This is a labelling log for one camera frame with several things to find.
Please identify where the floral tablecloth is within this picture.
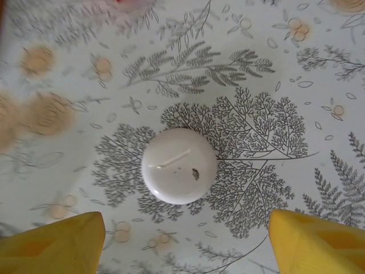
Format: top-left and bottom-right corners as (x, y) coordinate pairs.
(0, 0), (365, 274)

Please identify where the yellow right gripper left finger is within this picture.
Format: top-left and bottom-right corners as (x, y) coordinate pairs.
(0, 211), (107, 274)

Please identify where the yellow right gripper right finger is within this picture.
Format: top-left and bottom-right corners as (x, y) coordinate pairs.
(269, 209), (365, 274)

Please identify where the round white case with chip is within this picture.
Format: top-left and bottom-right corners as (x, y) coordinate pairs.
(141, 127), (216, 205)

